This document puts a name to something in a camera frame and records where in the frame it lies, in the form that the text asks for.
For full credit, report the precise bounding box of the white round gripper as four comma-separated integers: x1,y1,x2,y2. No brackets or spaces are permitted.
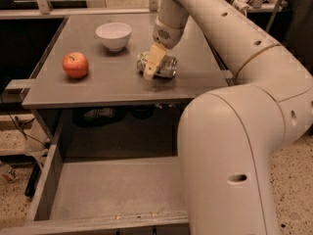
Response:
143,17,185,80

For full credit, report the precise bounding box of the silver green 7up can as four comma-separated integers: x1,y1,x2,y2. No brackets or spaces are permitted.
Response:
137,52,177,78

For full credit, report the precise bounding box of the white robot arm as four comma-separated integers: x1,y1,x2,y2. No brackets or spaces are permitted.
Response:
144,0,313,235

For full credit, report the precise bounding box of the grey cabinet with top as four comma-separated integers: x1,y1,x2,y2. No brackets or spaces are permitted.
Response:
21,12,233,139

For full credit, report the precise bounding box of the open grey top drawer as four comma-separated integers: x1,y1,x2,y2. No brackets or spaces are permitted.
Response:
1,110,191,235

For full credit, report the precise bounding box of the white ceramic bowl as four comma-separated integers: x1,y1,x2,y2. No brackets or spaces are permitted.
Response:
96,23,132,52

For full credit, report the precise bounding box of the red apple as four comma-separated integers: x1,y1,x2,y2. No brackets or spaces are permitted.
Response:
62,52,89,78

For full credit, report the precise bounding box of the black cable on floor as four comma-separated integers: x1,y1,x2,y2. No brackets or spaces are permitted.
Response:
0,95,47,147

